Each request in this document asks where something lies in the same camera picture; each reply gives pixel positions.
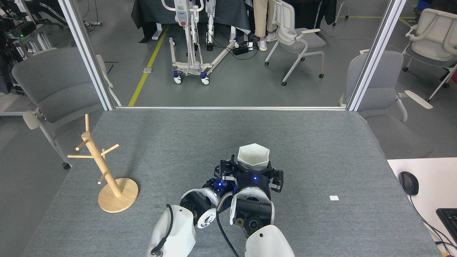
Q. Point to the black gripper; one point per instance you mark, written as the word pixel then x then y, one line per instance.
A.
pixel 257 182
pixel 219 186

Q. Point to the white faceted cup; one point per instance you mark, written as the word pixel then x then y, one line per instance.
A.
pixel 252 157

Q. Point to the wooden cup storage rack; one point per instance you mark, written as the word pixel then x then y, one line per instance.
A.
pixel 107 200

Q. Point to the black equipment rack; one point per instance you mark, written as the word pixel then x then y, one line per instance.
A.
pixel 10 35

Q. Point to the black power strip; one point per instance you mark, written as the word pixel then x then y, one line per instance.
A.
pixel 241 50

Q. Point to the black computer mouse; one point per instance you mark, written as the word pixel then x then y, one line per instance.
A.
pixel 408 182

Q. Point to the grey fabric office chair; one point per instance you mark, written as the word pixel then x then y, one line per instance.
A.
pixel 375 85
pixel 53 82

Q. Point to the white chair with grey seat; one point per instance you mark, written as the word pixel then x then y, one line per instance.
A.
pixel 307 41

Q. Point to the person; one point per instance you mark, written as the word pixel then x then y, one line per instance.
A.
pixel 260 21

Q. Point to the white side desk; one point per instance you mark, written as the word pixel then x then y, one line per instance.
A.
pixel 435 178

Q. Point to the white stand on wheels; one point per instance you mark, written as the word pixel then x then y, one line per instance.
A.
pixel 182 14

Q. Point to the dark cloth covered table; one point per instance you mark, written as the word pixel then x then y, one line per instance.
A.
pixel 153 14

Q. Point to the black keyboard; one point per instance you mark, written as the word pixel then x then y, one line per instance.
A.
pixel 449 221

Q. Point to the white mesh office chair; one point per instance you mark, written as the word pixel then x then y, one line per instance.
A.
pixel 435 32

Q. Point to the silver table edge rail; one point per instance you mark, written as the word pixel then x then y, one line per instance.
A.
pixel 232 107

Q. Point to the silver frame post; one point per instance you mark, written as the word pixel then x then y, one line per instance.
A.
pixel 375 53
pixel 87 53

